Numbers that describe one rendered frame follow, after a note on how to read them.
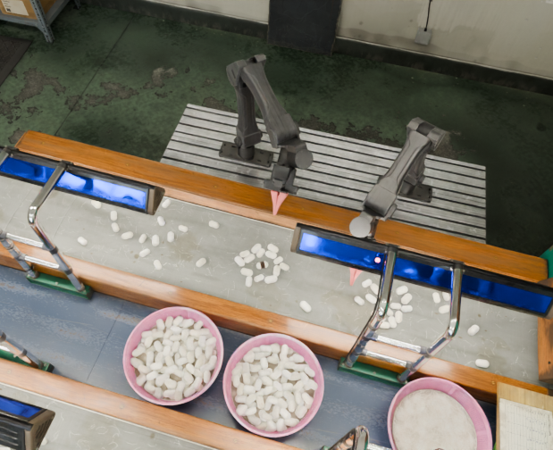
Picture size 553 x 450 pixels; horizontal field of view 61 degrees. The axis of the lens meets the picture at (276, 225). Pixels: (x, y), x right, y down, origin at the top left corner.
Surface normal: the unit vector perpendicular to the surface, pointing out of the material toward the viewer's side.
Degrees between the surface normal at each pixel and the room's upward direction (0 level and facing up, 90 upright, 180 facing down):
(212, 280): 0
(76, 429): 0
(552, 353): 66
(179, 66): 0
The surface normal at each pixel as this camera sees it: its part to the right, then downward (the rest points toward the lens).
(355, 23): -0.22, 0.80
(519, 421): 0.05, -0.53
